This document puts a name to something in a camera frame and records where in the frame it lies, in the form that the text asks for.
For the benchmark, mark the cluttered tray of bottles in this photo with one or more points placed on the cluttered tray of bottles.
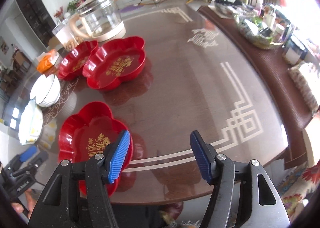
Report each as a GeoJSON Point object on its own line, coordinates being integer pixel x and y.
{"type": "Point", "coordinates": [269, 29]}

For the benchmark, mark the orange tissue pack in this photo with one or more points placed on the orange tissue pack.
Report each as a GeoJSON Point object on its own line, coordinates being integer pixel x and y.
{"type": "Point", "coordinates": [46, 60]}

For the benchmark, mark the white ribbed bowl black rim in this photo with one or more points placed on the white ribbed bowl black rim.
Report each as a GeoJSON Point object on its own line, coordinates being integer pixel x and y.
{"type": "Point", "coordinates": [46, 91]}

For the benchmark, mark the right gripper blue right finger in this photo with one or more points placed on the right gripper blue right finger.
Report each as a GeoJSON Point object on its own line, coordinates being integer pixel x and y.
{"type": "Point", "coordinates": [218, 171]}

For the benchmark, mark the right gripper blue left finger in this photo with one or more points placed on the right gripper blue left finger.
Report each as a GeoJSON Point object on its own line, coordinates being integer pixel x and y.
{"type": "Point", "coordinates": [101, 169]}

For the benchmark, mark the red flower vase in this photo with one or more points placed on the red flower vase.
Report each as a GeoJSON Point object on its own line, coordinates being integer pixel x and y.
{"type": "Point", "coordinates": [59, 14]}

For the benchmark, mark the dark display cabinet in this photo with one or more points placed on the dark display cabinet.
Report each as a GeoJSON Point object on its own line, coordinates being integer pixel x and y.
{"type": "Point", "coordinates": [38, 18]}

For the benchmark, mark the glass kettle cream base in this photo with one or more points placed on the glass kettle cream base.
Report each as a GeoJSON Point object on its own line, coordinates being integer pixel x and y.
{"type": "Point", "coordinates": [99, 20]}

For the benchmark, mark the clear jar with snacks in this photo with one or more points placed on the clear jar with snacks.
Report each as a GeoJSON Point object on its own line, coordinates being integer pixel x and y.
{"type": "Point", "coordinates": [66, 36]}

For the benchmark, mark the person's left hand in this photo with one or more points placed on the person's left hand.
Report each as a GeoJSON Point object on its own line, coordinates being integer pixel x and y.
{"type": "Point", "coordinates": [28, 203]}

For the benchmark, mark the red flower plate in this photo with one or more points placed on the red flower plate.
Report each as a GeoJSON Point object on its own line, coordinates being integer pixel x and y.
{"type": "Point", "coordinates": [88, 132]}
{"type": "Point", "coordinates": [72, 65]}
{"type": "Point", "coordinates": [117, 61]}

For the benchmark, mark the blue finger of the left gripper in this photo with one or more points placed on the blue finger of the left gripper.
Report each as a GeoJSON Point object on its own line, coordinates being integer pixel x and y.
{"type": "Point", "coordinates": [25, 156]}
{"type": "Point", "coordinates": [37, 159]}

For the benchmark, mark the blue white scalloped bowl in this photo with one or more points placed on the blue white scalloped bowl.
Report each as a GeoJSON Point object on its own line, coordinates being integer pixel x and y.
{"type": "Point", "coordinates": [31, 124]}

